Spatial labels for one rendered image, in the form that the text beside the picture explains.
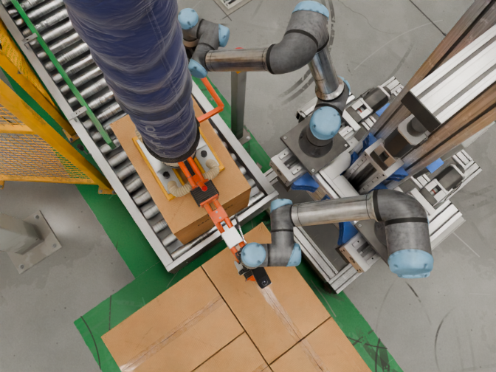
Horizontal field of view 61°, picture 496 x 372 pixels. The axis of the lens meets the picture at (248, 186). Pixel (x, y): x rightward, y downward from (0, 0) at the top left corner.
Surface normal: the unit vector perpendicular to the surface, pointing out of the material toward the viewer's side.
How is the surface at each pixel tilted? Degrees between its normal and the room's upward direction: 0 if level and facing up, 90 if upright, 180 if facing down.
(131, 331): 0
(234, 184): 0
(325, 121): 7
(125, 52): 82
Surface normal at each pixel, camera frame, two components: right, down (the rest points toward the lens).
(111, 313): 0.04, -0.25
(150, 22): 0.55, 0.75
